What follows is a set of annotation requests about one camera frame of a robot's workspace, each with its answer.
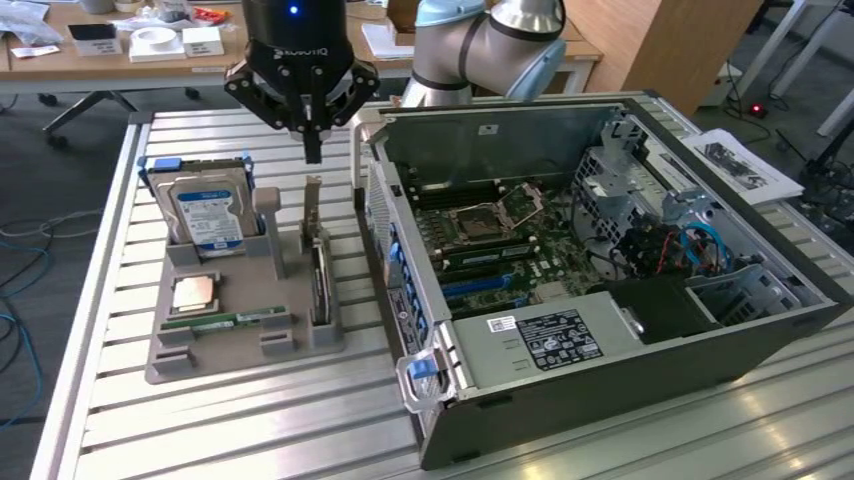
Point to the grey plastic parts rack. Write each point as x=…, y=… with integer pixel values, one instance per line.
x=233, y=360

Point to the blue expansion slot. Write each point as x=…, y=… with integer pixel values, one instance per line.
x=476, y=285

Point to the hard disk in blue caddy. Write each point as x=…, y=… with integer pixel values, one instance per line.
x=206, y=220

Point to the red and white card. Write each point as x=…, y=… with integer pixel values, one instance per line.
x=33, y=51

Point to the blue case latch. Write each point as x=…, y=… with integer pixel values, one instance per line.
x=420, y=375

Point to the long wooden desk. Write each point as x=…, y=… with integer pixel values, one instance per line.
x=66, y=70

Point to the copper-topped CPU chip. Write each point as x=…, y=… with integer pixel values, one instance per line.
x=193, y=295

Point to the grey power supply unit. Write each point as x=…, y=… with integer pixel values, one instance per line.
x=493, y=360

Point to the CPU socket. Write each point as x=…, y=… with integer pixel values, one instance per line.
x=476, y=222

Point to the brown cardboard box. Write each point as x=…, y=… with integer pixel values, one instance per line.
x=401, y=12

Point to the black wheeled desk leg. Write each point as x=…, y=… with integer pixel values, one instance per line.
x=80, y=107

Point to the silver disk bay bracket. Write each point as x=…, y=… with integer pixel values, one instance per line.
x=753, y=295

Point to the printed paper manual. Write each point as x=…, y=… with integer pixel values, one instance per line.
x=753, y=170

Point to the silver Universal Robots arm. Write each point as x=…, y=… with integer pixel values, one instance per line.
x=453, y=50

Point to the perforated metal drive cage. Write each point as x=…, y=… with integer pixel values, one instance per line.
x=620, y=200

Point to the clear plastic bag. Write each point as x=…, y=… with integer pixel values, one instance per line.
x=26, y=20

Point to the orange packet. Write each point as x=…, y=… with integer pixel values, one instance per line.
x=209, y=16

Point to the white paper stack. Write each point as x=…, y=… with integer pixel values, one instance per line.
x=386, y=42

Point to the black equipment stand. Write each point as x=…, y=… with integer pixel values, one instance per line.
x=827, y=170

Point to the white box with black top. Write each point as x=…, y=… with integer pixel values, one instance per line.
x=93, y=40

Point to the wooden cabinet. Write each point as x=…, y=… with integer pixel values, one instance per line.
x=667, y=50

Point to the small plain white box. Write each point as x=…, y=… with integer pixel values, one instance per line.
x=201, y=42

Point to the open grey PC case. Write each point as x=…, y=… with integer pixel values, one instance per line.
x=600, y=400

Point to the green RAM stick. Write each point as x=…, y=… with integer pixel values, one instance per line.
x=226, y=319

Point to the white desk frame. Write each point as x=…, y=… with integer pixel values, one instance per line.
x=804, y=47

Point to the metal socket cover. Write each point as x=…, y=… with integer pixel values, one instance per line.
x=520, y=200

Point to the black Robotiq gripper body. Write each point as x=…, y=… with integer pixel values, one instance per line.
x=296, y=55

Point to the switch with red light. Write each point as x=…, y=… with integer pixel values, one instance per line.
x=756, y=110

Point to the green expansion card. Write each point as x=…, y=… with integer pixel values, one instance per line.
x=321, y=280

